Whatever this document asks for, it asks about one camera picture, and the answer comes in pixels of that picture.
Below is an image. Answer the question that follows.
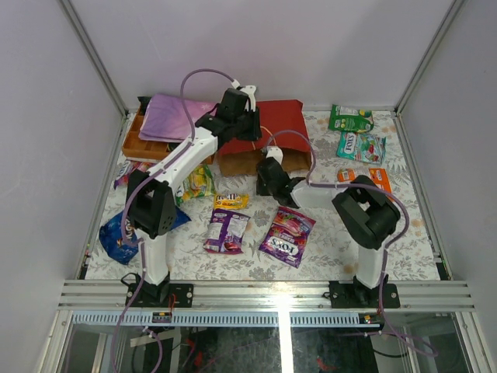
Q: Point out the red paper bag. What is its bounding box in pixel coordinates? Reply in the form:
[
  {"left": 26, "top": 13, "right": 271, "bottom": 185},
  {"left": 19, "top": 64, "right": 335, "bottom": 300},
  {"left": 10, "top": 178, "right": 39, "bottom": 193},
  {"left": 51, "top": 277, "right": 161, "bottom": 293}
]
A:
[{"left": 216, "top": 99, "right": 311, "bottom": 176}]

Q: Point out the yellow M&M's packet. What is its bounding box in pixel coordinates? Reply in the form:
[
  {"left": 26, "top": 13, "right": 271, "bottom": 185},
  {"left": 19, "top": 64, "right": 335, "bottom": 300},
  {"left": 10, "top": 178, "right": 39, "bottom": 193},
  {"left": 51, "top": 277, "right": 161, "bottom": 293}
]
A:
[{"left": 214, "top": 193, "right": 249, "bottom": 210}]

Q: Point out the purple Fox's berries bag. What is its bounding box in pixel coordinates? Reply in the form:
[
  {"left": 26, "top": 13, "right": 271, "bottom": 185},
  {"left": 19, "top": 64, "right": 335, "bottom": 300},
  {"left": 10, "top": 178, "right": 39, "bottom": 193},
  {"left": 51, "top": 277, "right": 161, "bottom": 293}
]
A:
[{"left": 259, "top": 207, "right": 315, "bottom": 268}]

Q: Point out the purple white candy bag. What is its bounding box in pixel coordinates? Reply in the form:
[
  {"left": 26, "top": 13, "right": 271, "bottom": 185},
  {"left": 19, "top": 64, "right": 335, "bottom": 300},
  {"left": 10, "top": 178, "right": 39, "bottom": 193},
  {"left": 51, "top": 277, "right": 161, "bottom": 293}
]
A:
[{"left": 203, "top": 208, "right": 250, "bottom": 255}]

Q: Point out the yellow green Fox's candy bag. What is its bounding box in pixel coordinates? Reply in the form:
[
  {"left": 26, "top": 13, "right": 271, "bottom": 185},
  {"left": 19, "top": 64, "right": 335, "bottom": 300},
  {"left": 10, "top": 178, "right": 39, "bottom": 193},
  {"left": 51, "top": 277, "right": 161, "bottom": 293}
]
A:
[{"left": 176, "top": 165, "right": 216, "bottom": 206}]

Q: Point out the green candy packet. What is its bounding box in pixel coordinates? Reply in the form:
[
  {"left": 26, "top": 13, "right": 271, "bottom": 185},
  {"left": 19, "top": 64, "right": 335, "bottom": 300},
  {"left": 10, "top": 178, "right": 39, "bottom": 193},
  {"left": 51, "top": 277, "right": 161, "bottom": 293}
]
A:
[{"left": 328, "top": 105, "right": 374, "bottom": 133}]

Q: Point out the teal Fox's candy bag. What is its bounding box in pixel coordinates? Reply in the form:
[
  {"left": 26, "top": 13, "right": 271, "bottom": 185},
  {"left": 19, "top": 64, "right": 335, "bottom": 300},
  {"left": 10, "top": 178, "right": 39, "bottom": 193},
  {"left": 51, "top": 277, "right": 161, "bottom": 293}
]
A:
[{"left": 336, "top": 132, "right": 387, "bottom": 165}]

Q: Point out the orange snack packet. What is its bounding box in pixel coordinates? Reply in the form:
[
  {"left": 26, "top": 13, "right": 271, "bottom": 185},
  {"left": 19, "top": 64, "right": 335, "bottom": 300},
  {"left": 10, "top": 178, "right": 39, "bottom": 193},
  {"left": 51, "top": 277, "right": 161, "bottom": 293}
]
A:
[{"left": 337, "top": 167, "right": 392, "bottom": 193}]

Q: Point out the pink purple Fox's candy bag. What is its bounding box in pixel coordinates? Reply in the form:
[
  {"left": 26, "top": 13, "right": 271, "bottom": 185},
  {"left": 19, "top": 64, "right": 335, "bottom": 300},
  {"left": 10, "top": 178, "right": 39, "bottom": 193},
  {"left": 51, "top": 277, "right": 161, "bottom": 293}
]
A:
[{"left": 113, "top": 160, "right": 154, "bottom": 190}]

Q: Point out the blue Oreo snack bag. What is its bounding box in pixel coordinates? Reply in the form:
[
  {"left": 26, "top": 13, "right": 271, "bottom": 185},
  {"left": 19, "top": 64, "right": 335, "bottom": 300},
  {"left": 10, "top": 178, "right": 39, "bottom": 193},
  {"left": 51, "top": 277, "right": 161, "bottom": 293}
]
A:
[{"left": 99, "top": 207, "right": 191, "bottom": 265}]

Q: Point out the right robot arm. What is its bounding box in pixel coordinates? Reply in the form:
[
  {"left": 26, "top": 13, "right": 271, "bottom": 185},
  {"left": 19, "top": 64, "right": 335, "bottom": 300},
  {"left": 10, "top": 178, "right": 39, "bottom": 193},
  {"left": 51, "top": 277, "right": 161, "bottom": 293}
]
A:
[{"left": 256, "top": 157, "right": 401, "bottom": 307}]

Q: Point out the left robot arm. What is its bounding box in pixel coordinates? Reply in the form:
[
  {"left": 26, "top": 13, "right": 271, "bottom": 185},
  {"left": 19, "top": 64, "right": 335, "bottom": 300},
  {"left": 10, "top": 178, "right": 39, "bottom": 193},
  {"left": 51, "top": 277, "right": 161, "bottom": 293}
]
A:
[{"left": 123, "top": 85, "right": 261, "bottom": 307}]

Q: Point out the dark patterned cloth at back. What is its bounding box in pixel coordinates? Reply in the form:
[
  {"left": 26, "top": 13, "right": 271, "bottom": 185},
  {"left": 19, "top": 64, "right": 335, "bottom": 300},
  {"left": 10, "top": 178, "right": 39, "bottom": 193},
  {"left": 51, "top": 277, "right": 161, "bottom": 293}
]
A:
[{"left": 137, "top": 96, "right": 151, "bottom": 112}]

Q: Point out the wooden compartment tray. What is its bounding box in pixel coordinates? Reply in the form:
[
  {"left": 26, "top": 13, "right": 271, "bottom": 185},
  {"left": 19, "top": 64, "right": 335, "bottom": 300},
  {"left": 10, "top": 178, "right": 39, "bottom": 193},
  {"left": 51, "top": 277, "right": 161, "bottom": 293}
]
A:
[{"left": 121, "top": 106, "right": 217, "bottom": 165}]

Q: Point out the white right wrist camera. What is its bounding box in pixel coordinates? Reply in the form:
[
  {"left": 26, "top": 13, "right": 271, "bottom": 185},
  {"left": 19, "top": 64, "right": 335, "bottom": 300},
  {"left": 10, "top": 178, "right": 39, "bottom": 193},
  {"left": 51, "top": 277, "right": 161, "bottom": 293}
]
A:
[{"left": 262, "top": 146, "right": 283, "bottom": 165}]

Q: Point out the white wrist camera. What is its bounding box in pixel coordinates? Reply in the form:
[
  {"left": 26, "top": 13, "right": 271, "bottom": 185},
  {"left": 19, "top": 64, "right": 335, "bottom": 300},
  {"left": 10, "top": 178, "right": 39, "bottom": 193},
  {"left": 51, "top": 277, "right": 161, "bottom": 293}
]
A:
[
  {"left": 231, "top": 79, "right": 257, "bottom": 111},
  {"left": 262, "top": 146, "right": 283, "bottom": 165}
]

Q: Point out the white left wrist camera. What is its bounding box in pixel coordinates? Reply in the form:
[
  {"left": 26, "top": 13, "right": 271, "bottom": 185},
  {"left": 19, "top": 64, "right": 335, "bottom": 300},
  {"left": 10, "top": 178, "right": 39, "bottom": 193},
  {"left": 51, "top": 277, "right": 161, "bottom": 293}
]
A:
[{"left": 231, "top": 79, "right": 257, "bottom": 111}]

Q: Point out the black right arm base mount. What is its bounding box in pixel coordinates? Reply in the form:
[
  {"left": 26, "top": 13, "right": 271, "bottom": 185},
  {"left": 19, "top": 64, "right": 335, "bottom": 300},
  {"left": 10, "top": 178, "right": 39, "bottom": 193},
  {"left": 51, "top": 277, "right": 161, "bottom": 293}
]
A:
[{"left": 322, "top": 277, "right": 401, "bottom": 309}]

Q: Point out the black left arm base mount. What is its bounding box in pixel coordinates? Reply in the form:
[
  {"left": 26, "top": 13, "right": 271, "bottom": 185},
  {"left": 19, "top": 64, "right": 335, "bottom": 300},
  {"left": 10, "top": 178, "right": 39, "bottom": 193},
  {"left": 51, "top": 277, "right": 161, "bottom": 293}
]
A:
[{"left": 120, "top": 273, "right": 194, "bottom": 309}]

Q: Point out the aluminium front rail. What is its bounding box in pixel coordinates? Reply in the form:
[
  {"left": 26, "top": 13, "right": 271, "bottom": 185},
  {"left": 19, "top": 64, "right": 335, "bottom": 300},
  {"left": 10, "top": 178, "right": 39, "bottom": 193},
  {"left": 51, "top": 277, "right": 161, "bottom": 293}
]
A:
[{"left": 57, "top": 280, "right": 475, "bottom": 313}]

